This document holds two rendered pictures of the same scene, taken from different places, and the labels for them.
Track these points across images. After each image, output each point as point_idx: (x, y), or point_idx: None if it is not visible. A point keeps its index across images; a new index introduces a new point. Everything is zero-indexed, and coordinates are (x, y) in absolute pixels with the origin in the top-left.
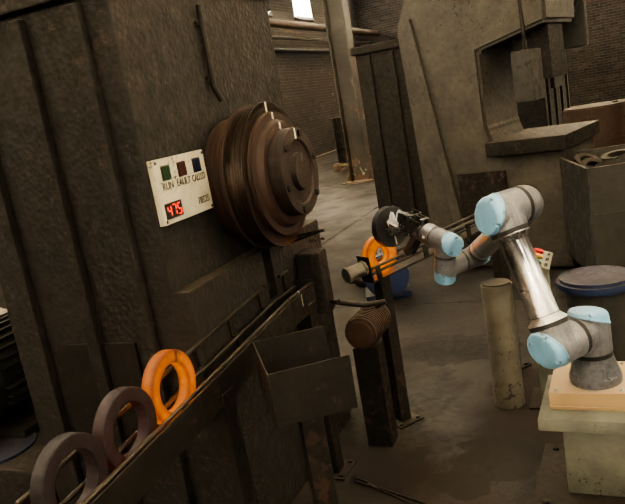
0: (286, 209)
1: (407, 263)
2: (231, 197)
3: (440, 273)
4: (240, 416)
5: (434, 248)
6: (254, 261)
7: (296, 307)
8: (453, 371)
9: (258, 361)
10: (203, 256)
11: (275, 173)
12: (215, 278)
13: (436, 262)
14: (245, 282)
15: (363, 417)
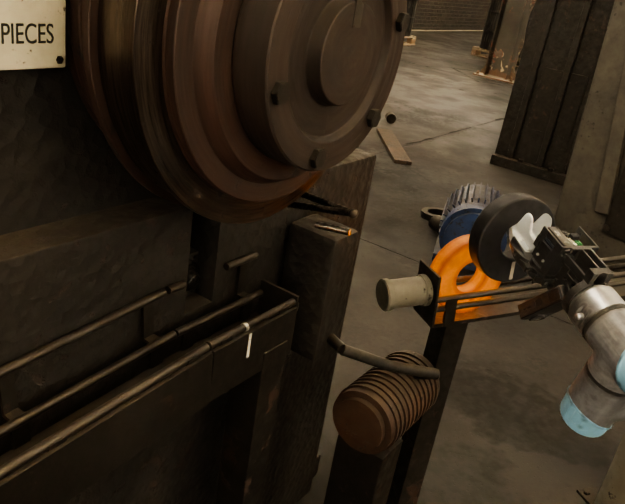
0: (261, 144)
1: (513, 306)
2: (102, 58)
3: (581, 409)
4: None
5: (595, 353)
6: (161, 229)
7: (224, 363)
8: (508, 465)
9: None
10: None
11: (252, 34)
12: None
13: (584, 383)
14: (109, 278)
15: None
